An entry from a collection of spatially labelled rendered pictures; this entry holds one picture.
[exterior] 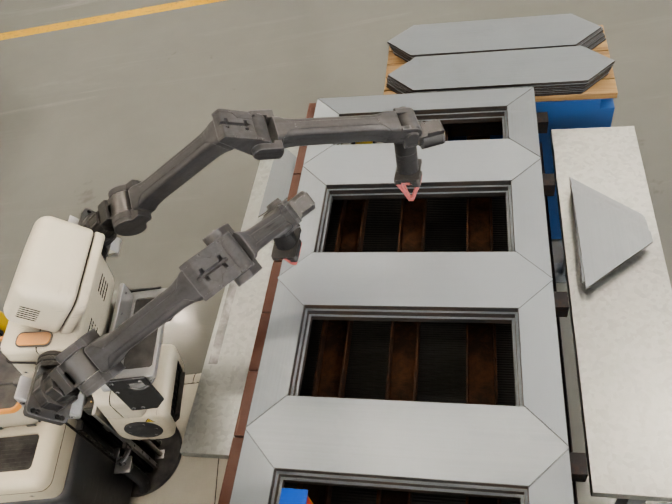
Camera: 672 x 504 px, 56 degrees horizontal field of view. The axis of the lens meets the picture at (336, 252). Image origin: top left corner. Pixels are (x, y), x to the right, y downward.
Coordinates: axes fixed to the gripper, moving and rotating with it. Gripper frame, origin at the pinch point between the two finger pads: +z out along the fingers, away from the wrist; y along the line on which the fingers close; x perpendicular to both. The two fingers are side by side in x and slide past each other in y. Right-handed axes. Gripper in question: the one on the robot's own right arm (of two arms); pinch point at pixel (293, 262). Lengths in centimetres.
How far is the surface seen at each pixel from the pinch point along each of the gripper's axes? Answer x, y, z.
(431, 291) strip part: -37.1, -4.7, 6.8
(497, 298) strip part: -54, -7, 7
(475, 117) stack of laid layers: -49, 68, 11
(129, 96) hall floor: 162, 198, 95
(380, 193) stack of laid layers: -19.9, 34.3, 10.8
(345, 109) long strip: -5, 71, 7
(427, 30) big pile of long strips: -32, 117, 10
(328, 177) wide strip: -3.5, 38.4, 7.2
